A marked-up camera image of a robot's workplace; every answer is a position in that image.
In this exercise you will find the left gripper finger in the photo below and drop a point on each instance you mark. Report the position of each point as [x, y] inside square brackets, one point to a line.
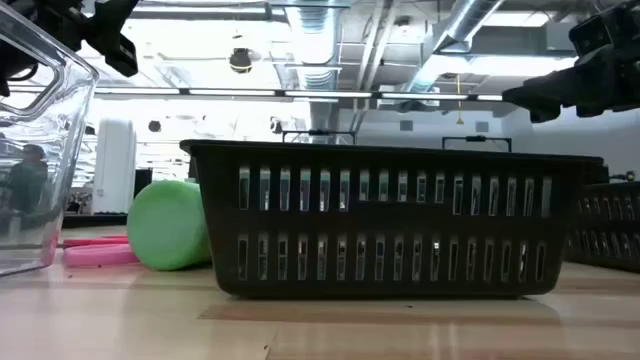
[117, 35]

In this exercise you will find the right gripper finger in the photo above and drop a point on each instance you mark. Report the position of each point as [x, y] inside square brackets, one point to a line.
[545, 95]

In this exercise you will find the green paint bottle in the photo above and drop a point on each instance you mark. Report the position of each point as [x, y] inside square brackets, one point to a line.
[167, 225]

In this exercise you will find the black slotted plastic basket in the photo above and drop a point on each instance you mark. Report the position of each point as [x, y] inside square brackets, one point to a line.
[607, 230]
[380, 220]

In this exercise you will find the yellow hanging cone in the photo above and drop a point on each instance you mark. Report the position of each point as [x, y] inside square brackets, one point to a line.
[459, 120]

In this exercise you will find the clear plastic container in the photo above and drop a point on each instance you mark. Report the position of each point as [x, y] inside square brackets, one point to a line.
[50, 150]

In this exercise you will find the white column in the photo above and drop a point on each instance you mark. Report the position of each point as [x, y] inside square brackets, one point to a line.
[114, 165]

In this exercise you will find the black background box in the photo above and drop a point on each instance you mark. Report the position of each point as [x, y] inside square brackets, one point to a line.
[143, 189]

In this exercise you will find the person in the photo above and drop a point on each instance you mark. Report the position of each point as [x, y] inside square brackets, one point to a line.
[30, 180]

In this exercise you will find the black background frame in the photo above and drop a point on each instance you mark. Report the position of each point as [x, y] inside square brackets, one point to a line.
[476, 139]
[320, 133]

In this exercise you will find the smooth silver ventilation duct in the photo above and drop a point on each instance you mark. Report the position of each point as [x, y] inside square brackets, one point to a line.
[467, 20]

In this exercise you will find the black ceiling dome camera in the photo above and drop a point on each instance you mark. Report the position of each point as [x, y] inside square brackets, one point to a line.
[240, 60]

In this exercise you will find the ceiling light rail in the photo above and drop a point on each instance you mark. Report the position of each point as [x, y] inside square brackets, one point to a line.
[280, 92]

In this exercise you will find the black metal table frame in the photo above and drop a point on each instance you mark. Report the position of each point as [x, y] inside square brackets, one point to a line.
[95, 220]

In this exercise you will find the ribbed silver ventilation duct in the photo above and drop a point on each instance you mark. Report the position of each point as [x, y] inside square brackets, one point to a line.
[315, 40]

